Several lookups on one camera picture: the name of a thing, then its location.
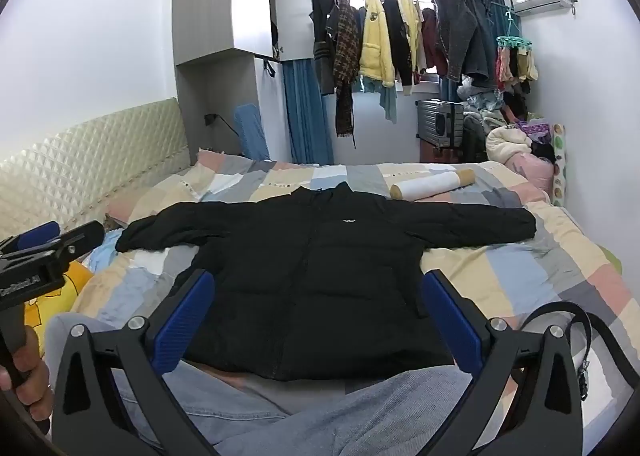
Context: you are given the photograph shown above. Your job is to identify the black puffer jacket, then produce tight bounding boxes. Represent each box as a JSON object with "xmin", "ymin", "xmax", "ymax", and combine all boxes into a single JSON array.
[{"xmin": 116, "ymin": 184, "xmax": 536, "ymax": 381}]

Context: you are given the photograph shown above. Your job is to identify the person's left hand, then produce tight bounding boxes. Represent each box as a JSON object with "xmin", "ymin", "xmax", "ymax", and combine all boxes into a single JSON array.
[{"xmin": 1, "ymin": 326, "xmax": 53, "ymax": 421}]

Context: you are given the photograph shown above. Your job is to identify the yellow cartoon pillow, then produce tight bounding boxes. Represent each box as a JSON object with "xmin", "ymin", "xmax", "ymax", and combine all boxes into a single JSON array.
[{"xmin": 24, "ymin": 261, "xmax": 93, "ymax": 355}]

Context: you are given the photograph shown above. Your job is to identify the cream quilted headboard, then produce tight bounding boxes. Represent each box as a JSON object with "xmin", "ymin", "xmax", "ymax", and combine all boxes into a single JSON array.
[{"xmin": 1, "ymin": 98, "xmax": 190, "ymax": 238}]

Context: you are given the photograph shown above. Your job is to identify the patchwork pastel bed quilt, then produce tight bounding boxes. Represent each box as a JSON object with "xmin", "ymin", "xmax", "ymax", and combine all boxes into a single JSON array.
[{"xmin": 69, "ymin": 147, "xmax": 633, "ymax": 442}]

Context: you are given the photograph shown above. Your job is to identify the blue folded board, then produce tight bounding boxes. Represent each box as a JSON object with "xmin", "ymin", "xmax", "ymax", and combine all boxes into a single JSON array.
[{"xmin": 233, "ymin": 104, "xmax": 270, "ymax": 160}]

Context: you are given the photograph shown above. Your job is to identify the white roll bolster pillow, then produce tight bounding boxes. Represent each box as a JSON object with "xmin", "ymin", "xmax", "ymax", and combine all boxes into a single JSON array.
[{"xmin": 390, "ymin": 169, "xmax": 476, "ymax": 202}]

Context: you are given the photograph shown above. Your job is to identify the cream folded blanket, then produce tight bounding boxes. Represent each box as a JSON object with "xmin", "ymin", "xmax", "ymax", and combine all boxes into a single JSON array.
[{"xmin": 485, "ymin": 126, "xmax": 532, "ymax": 164}]

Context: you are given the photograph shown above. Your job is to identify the blue curtain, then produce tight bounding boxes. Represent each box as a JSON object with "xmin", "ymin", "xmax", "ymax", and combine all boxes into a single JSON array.
[{"xmin": 282, "ymin": 60, "xmax": 334, "ymax": 164}]

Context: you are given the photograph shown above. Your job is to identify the grey ribbed suitcase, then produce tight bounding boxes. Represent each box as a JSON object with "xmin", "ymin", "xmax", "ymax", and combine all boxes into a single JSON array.
[{"xmin": 416, "ymin": 98, "xmax": 464, "ymax": 148}]

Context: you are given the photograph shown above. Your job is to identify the yellow fleece jacket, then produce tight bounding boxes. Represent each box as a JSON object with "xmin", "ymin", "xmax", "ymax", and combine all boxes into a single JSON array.
[{"xmin": 360, "ymin": 0, "xmax": 395, "ymax": 88}]

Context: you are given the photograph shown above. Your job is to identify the green clip hanger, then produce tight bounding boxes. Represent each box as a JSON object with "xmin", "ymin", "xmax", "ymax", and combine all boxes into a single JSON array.
[{"xmin": 496, "ymin": 8, "xmax": 533, "ymax": 52}]

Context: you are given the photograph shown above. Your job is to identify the dark denim jacket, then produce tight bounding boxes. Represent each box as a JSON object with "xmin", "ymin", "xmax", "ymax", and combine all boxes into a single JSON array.
[{"xmin": 434, "ymin": 0, "xmax": 497, "ymax": 89}]

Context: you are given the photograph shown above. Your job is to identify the black strap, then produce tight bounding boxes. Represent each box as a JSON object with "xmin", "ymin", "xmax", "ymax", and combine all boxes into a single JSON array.
[{"xmin": 519, "ymin": 301, "xmax": 640, "ymax": 402}]

